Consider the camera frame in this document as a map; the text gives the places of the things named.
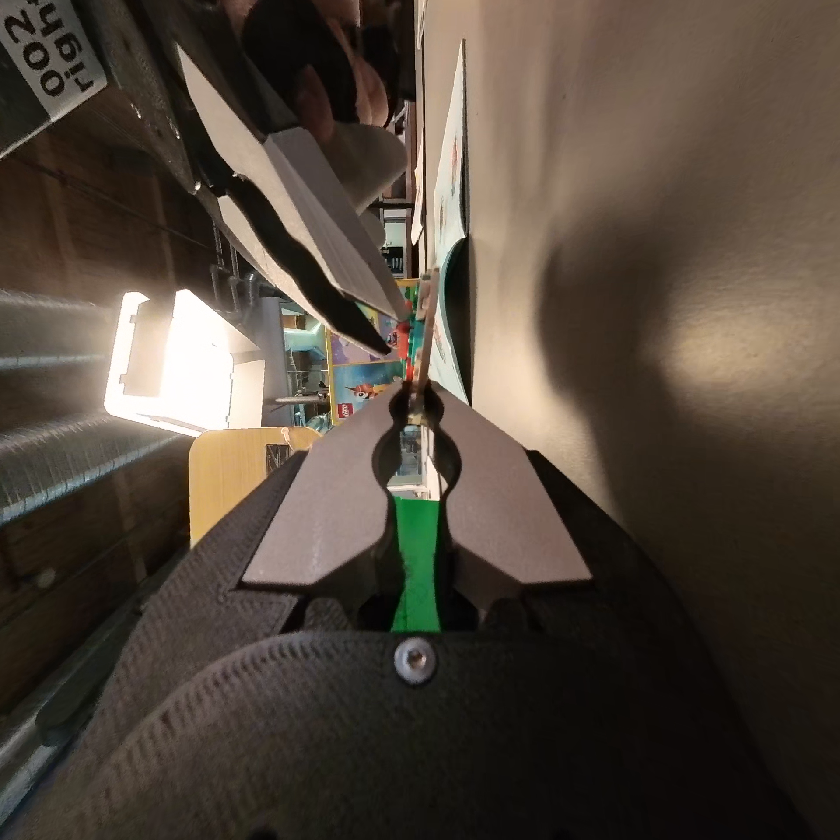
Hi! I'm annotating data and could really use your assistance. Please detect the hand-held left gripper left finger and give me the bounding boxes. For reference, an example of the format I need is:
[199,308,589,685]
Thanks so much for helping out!
[240,384,413,608]

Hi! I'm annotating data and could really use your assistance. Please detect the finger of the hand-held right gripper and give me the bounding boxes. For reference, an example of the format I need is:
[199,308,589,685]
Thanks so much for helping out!
[176,45,408,321]
[217,177,392,354]

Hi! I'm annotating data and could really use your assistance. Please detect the open instruction booklet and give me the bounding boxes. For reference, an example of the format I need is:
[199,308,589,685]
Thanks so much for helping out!
[427,236,473,406]

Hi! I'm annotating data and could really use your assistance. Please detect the person's right hand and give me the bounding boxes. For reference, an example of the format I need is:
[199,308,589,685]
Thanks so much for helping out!
[292,0,396,142]

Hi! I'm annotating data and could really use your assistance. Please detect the green plastic bin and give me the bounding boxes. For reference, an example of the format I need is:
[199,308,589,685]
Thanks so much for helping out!
[390,495,441,634]

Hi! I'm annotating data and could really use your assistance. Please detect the yellow lego box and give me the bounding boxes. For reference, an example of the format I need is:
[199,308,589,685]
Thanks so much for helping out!
[325,279,421,427]

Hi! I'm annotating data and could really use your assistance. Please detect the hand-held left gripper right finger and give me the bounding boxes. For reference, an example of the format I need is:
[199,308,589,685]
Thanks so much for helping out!
[423,382,595,614]

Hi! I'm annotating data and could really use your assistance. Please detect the ceiling light panel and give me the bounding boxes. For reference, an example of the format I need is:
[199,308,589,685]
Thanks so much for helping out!
[104,290,263,439]

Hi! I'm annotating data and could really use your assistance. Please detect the partly built lego model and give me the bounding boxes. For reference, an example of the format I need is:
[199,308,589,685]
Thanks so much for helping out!
[394,266,441,427]

